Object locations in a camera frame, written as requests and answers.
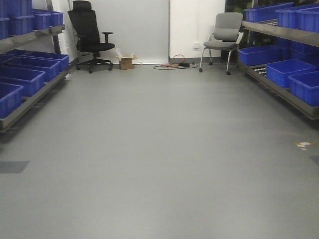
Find grey office chair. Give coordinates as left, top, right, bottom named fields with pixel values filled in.
left=199, top=12, right=244, bottom=75

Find blue bin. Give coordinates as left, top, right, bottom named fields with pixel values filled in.
left=0, top=83, right=23, bottom=119
left=288, top=71, right=319, bottom=107
left=265, top=59, right=317, bottom=88
left=3, top=57, right=60, bottom=82
left=0, top=66, right=45, bottom=97
left=238, top=45, right=290, bottom=66

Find cardboard box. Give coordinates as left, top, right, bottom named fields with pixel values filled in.
left=116, top=48, right=137, bottom=70

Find blue bin left near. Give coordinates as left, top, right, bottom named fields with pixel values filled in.
left=0, top=83, right=23, bottom=119

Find steel shelf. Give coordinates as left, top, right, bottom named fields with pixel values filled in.
left=0, top=24, right=71, bottom=132
left=237, top=19, right=319, bottom=120

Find blue bin right near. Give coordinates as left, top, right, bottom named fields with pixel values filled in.
left=288, top=71, right=319, bottom=107

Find left steel shelf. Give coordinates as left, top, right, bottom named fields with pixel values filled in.
left=0, top=24, right=71, bottom=132

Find blue bin right middle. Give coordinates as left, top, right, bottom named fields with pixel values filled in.
left=265, top=59, right=317, bottom=88

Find black office chair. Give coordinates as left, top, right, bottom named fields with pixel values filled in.
left=68, top=0, right=115, bottom=73

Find blue bin right far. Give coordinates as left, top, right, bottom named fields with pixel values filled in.
left=238, top=45, right=290, bottom=66

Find orange and black floor cables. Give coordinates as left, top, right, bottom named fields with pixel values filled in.
left=153, top=53, right=198, bottom=70

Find right steel shelf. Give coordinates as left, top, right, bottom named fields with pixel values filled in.
left=237, top=19, right=319, bottom=120

